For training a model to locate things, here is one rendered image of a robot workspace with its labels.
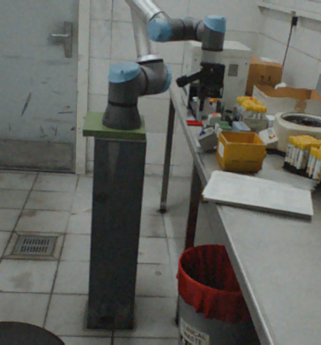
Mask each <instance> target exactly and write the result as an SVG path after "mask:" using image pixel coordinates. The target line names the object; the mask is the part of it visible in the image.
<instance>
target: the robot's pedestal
mask: <svg viewBox="0 0 321 345"><path fill-rule="evenodd" d="M146 146H147V138H146V136H145V140H140V139H117V138H104V137H94V147H93V156H94V167H93V187H92V225H91V246H90V266H89V305H88V324H87V328H96V329H125V330H132V328H133V317H134V306H135V288H136V279H137V269H138V259H139V231H140V221H141V211H142V194H143V184H144V175H145V156H146Z"/></svg>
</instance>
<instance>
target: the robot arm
mask: <svg viewBox="0 0 321 345"><path fill-rule="evenodd" d="M124 1H125V2H126V3H127V4H128V5H129V7H130V12H131V16H132V27H133V32H134V36H135V47H136V51H137V56H138V58H137V59H136V61H135V63H134V62H121V63H117V64H114V65H113V66H111V67H110V68H109V75H108V105H107V107H106V110H105V113H104V115H103V117H102V124H103V125H104V126H105V127H107V128H109V129H115V130H122V131H128V130H134V129H138V128H139V127H140V123H141V119H140V116H139V108H138V100H139V97H141V96H148V95H158V94H161V93H164V92H166V91H167V90H168V89H169V87H170V84H171V81H172V73H171V70H170V69H169V67H168V66H167V65H166V64H164V61H163V57H161V56H160V55H159V52H158V47H157V42H161V43H164V42H184V41H194V42H201V43H202V50H201V56H200V61H201V62H200V66H201V67H202V68H200V69H197V70H195V71H193V72H190V73H188V74H186V75H183V76H180V77H178V78H177V79H176V85H177V86H178V87H179V88H180V87H184V86H186V85H188V84H190V83H192V82H194V81H197V80H199V84H198V96H197V110H196V117H197V119H198V121H199V122H200V121H201V117H202V116H209V115H213V114H214V113H215V109H214V108H213V106H211V105H210V104H209V100H208V98H211V99H222V95H220V93H221V92H220V88H222V94H223V87H224V83H223V80H224V75H225V68H226V66H225V65H224V64H220V63H221V62H222V50H223V45H224V38H225V33H226V18H225V17H224V16H221V15H205V18H204V20H202V19H198V18H193V17H182V18H170V17H169V15H167V14H166V13H165V12H164V11H163V10H162V9H161V8H160V7H159V6H158V4H157V3H156V2H155V0H124ZM211 69H212V71H211Z"/></svg>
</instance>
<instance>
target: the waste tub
mask: <svg viewBox="0 0 321 345"><path fill-rule="evenodd" d="M218 132H219V136H218V142H217V147H216V160H217V161H218V163H219V165H220V166H221V168H222V171H223V172H237V173H258V172H259V171H260V170H262V165H263V160H264V156H265V147H266V144H265V143H264V142H263V141H262V139H261V138H260V137H259V136H258V135H257V134H256V133H255V132H231V131H218Z"/></svg>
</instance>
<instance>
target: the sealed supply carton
mask: <svg viewBox="0 0 321 345"><path fill-rule="evenodd" d="M282 77H283V65H282V64H280V63H279V62H277V61H276V60H275V59H272V58H266V57H259V56H254V55H251V59H250V64H249V74H248V80H247V85H246V93H249V94H250V96H251V97H252V93H253V87H254V84H255V85H268V86H272V88H273V89H275V87H276V85H278V84H281V81H282ZM245 96H246V97H250V96H249V95H247V94H245Z"/></svg>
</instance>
